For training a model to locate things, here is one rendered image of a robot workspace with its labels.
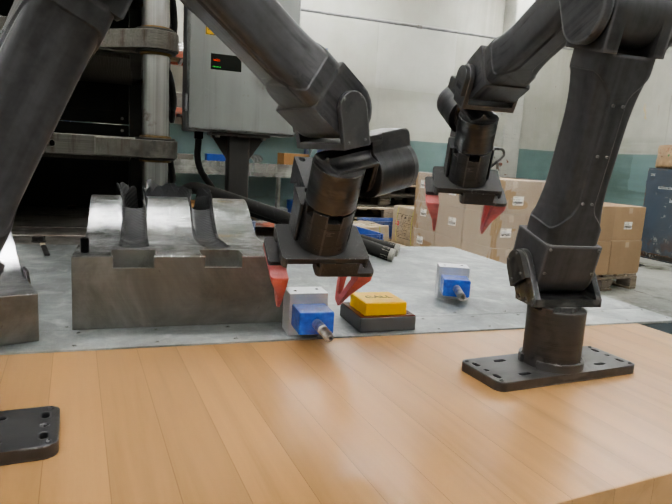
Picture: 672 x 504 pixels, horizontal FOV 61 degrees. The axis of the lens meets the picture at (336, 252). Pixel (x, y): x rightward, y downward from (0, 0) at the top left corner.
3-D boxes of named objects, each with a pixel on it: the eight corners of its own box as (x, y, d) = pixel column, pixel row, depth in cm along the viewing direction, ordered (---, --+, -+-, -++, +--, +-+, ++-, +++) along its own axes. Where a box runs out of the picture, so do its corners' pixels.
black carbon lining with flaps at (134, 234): (234, 263, 79) (236, 194, 78) (109, 263, 74) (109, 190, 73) (206, 228, 112) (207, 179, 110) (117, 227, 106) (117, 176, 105)
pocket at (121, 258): (156, 285, 71) (156, 256, 70) (110, 286, 69) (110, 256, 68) (155, 277, 75) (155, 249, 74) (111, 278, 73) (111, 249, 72)
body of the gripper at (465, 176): (431, 175, 93) (437, 134, 88) (495, 179, 92) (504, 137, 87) (433, 197, 88) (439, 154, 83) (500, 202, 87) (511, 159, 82)
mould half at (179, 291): (284, 322, 77) (289, 222, 75) (72, 330, 68) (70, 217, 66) (228, 255, 123) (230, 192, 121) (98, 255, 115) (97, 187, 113)
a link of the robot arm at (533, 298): (507, 245, 65) (535, 254, 60) (575, 247, 67) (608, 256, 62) (501, 299, 66) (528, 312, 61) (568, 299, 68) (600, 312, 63)
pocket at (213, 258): (243, 284, 74) (244, 256, 74) (202, 285, 72) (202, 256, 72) (238, 276, 78) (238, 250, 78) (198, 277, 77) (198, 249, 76)
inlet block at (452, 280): (476, 315, 86) (480, 280, 85) (443, 312, 86) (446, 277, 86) (463, 295, 99) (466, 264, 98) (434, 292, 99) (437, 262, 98)
